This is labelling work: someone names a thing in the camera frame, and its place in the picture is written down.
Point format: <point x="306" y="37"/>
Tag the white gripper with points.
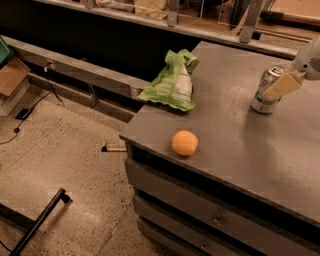
<point x="307" y="62"/>

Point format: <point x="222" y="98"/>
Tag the green rice chip bag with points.
<point x="173" y="85"/>

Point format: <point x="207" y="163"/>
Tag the grey drawer cabinet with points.
<point x="252" y="187"/>

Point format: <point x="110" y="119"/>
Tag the orange fruit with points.
<point x="184" y="143"/>

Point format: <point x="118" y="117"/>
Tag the small wooden stick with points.
<point x="106" y="148"/>

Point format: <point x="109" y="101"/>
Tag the brown cardboard box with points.
<point x="13" y="85"/>

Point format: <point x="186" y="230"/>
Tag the green plastic bin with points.
<point x="6" y="54"/>

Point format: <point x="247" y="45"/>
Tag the black metal stand leg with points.
<point x="29" y="225"/>

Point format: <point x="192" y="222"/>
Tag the grey metal ledge rail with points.
<point x="98" y="88"/>

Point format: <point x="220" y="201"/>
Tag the black power adapter with cable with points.
<point x="25" y="113"/>

